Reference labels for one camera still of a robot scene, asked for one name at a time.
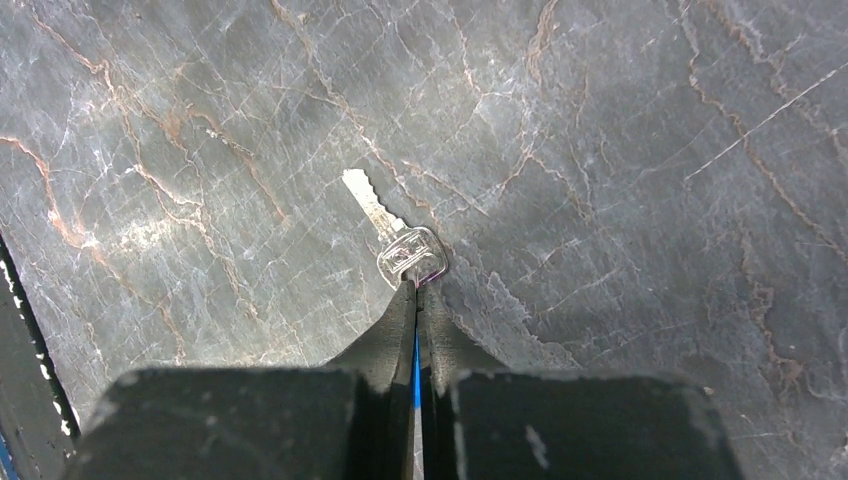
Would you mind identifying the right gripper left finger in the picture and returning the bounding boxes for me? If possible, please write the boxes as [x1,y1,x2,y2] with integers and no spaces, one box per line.
[63,281,417,479]

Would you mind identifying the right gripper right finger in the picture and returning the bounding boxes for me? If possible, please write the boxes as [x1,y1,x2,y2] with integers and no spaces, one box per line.
[417,286,743,479]

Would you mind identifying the silver key blue tag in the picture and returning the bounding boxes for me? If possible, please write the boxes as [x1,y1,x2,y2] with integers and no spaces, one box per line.
[341,168,450,412]

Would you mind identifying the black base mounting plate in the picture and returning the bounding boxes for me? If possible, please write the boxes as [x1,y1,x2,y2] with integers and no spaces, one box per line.
[1,244,79,479]

